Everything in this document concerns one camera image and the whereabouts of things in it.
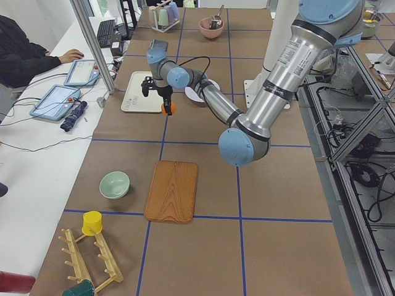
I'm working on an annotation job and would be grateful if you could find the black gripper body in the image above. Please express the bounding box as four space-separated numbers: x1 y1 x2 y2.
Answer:
156 86 172 99

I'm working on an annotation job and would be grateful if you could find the orange mandarin fruit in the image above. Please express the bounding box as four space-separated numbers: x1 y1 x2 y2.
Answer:
162 103 177 115

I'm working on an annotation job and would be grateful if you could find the white round plate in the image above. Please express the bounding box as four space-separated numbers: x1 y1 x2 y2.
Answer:
185 79 220 103

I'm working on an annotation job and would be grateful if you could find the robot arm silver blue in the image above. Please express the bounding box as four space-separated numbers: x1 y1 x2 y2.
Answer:
141 1 365 166

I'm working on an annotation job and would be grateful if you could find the cream bear print tray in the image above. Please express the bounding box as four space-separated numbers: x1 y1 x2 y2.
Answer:
120 71 163 113

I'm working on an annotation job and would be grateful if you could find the person's hand on mouse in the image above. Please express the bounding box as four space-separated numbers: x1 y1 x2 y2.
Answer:
59 49 83 64

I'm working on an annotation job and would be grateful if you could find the grey folded cloth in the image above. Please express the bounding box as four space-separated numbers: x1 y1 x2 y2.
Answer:
149 39 168 51

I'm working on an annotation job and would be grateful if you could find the small metal clamp foot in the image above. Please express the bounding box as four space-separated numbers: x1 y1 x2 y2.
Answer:
96 97 106 108

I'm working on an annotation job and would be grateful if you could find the small black box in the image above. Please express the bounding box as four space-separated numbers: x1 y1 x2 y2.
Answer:
110 41 123 57

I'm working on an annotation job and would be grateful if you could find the light green hanging cup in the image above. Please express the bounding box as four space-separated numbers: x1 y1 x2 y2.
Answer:
158 9 169 27

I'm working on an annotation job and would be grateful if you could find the pink bowl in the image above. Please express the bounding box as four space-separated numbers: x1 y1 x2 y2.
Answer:
199 17 224 39

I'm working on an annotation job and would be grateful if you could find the lilac hanging cup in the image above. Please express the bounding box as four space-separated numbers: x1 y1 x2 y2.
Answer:
167 2 179 22

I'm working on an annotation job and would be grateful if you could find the far teach pendant tablet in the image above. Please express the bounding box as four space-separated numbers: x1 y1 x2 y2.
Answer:
64 60 99 87

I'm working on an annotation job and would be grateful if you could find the teach pendant tablet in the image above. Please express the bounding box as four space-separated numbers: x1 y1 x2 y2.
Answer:
64 60 99 87
30 84 81 121

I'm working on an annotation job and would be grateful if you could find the white cup rack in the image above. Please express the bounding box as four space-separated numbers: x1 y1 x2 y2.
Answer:
149 0 180 33

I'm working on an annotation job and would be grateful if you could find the metal scoop in bowl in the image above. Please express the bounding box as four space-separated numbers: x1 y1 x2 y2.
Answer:
209 4 225 30

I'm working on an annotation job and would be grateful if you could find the black keyboard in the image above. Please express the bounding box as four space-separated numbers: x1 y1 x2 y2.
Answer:
96 19 115 48

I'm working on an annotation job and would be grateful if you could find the brown wooden cutting board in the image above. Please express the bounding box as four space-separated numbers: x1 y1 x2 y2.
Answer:
144 161 198 224

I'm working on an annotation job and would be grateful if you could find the navy folded umbrella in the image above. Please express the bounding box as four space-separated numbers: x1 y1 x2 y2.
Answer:
60 101 88 132

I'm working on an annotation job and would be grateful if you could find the light green bowl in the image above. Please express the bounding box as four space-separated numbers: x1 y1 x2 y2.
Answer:
99 171 130 200

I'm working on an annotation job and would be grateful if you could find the near teach pendant tablet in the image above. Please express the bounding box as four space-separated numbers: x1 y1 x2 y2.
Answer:
30 84 81 121

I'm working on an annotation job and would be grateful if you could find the yellow cup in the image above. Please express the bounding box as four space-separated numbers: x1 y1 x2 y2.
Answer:
81 211 103 236

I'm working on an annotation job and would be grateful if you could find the person in black sweater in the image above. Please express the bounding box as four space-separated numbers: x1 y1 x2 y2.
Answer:
1 15 61 88

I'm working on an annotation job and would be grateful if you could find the wooden mug rack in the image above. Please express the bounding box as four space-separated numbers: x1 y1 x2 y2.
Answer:
58 228 124 295

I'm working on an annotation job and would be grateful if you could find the dark green cup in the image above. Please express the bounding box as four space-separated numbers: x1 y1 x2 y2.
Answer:
62 279 95 296

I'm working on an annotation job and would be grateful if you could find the metal pot with yellow item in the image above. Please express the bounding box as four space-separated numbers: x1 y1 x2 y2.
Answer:
362 9 384 39

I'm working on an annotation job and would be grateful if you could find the red cup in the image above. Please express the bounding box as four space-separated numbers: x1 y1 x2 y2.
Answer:
1 271 36 294

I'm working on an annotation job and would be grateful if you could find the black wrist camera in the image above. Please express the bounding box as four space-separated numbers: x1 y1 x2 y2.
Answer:
141 76 155 97

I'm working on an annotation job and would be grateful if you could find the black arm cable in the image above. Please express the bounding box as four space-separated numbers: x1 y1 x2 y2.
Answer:
177 55 212 81

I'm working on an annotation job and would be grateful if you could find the aluminium frame post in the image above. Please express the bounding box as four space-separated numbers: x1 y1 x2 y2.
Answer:
70 0 115 94

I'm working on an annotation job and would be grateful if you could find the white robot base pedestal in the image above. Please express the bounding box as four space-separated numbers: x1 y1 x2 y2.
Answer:
244 0 299 108

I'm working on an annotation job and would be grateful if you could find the aluminium side frame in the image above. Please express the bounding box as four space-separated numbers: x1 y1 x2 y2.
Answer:
298 26 394 295

